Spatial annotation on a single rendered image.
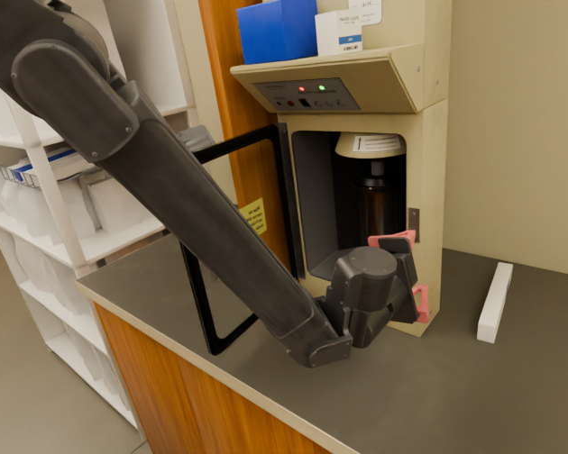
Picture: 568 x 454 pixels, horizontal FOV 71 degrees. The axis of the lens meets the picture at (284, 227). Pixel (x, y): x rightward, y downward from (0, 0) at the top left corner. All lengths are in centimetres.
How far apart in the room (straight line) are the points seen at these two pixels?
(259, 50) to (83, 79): 51
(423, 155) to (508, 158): 45
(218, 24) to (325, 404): 73
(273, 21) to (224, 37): 17
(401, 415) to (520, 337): 32
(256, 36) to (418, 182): 37
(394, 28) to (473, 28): 43
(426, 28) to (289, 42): 21
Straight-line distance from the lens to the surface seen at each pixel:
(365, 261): 48
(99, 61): 28
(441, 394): 82
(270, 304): 42
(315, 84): 70
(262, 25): 73
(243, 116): 88
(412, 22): 71
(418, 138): 72
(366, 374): 84
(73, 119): 27
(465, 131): 116
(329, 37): 68
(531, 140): 113
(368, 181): 87
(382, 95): 67
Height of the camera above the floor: 153
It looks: 24 degrees down
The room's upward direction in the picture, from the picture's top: 8 degrees counter-clockwise
